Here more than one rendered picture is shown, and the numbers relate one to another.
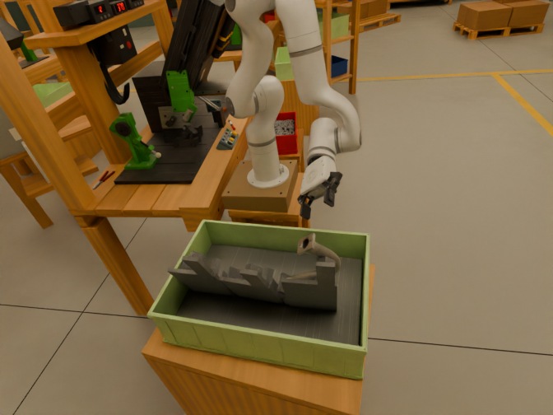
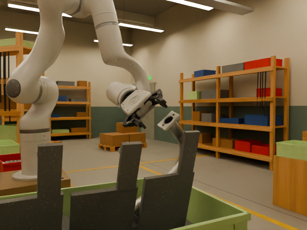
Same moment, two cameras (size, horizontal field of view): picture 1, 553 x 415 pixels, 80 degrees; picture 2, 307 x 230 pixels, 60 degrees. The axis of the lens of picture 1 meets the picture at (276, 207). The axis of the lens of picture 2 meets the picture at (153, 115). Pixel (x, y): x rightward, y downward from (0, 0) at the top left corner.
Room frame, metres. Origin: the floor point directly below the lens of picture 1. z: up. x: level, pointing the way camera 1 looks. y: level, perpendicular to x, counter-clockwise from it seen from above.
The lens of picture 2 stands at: (0.09, 0.45, 1.22)
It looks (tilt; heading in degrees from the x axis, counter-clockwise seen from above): 2 degrees down; 316
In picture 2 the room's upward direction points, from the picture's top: straight up
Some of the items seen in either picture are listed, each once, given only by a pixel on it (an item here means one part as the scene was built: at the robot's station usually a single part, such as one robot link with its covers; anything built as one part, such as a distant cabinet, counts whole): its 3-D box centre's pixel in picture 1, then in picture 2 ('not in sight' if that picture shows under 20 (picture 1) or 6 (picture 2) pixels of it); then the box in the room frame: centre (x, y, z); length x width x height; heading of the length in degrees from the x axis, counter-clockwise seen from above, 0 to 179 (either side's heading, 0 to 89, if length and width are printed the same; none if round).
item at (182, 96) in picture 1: (182, 89); not in sight; (1.83, 0.43, 1.17); 0.13 x 0.12 x 0.20; 168
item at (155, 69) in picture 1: (165, 96); not in sight; (2.05, 0.59, 1.07); 0.30 x 0.18 x 0.34; 168
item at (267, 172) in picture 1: (264, 158); (36, 153); (1.24, 0.02, 1.02); 0.19 x 0.19 x 0.18
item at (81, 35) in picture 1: (108, 19); not in sight; (1.97, 0.73, 1.52); 0.90 x 0.25 x 0.04; 168
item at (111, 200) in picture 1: (206, 188); not in sight; (1.92, 0.47, 0.44); 1.49 x 0.70 x 0.88; 168
